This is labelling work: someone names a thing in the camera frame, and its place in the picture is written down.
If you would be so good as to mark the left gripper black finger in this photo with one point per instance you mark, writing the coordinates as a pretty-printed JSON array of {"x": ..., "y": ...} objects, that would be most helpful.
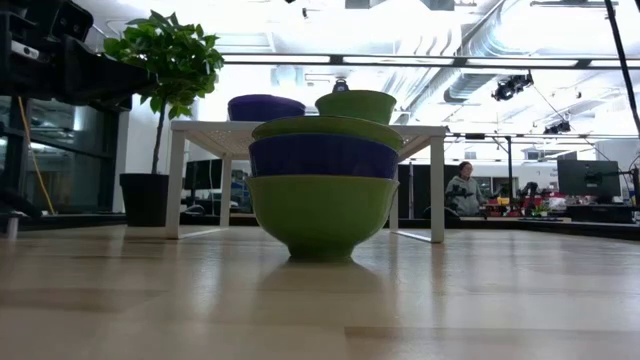
[{"x": 105, "y": 75}]

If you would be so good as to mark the purple mini bowl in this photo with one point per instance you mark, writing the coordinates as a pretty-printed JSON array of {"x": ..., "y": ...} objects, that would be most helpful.
[
  {"x": 265, "y": 110},
  {"x": 322, "y": 155}
]

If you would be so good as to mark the green bowl floral interior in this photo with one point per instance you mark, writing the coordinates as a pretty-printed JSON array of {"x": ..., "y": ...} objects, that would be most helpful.
[
  {"x": 356, "y": 107},
  {"x": 327, "y": 125},
  {"x": 322, "y": 215}
]

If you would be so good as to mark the green leafy small tree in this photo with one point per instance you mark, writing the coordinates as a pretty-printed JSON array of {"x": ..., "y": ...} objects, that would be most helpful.
[{"x": 165, "y": 55}]

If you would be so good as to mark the black framed glass partition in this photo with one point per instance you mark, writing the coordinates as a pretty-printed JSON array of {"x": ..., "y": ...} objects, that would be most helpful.
[{"x": 65, "y": 130}]

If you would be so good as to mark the black plant pot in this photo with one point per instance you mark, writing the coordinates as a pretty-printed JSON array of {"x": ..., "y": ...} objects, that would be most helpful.
[{"x": 145, "y": 200}]

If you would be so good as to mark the white perforated metal shelf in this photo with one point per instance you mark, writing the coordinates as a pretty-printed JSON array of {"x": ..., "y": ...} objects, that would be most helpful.
[{"x": 175, "y": 190}]

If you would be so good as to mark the black computer monitor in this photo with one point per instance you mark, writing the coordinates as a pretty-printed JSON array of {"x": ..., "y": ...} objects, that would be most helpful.
[
  {"x": 589, "y": 177},
  {"x": 202, "y": 175}
]

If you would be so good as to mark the dark ceiling pendant fixture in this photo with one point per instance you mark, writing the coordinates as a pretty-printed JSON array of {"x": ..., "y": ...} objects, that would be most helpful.
[{"x": 340, "y": 86}]

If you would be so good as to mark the black room divider panel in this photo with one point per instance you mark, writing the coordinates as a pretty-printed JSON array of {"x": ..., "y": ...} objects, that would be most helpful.
[{"x": 420, "y": 190}]

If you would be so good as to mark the person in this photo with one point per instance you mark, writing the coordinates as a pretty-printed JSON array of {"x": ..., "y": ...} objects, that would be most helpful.
[{"x": 466, "y": 195}]

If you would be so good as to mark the cluttered background desk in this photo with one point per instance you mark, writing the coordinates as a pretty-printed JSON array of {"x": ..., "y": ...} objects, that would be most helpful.
[{"x": 600, "y": 214}]

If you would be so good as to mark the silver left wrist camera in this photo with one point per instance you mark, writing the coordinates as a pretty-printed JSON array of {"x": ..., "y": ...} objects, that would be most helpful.
[{"x": 25, "y": 50}]

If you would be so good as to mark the black aluminium table frame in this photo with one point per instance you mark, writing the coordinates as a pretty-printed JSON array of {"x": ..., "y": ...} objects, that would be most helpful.
[{"x": 75, "y": 221}]

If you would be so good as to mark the small grey metal post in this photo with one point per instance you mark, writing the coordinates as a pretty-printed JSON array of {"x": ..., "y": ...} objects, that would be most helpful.
[{"x": 12, "y": 225}]

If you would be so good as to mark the black ceiling light rail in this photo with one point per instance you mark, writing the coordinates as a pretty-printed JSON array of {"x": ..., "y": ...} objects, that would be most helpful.
[{"x": 450, "y": 61}]

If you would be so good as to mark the black ceiling mounted camera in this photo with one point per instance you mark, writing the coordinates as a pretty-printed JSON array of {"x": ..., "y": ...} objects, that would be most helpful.
[
  {"x": 557, "y": 127},
  {"x": 510, "y": 86}
]

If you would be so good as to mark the black background rig frame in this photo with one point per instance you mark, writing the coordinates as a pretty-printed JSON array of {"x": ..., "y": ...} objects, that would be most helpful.
[{"x": 509, "y": 155}]

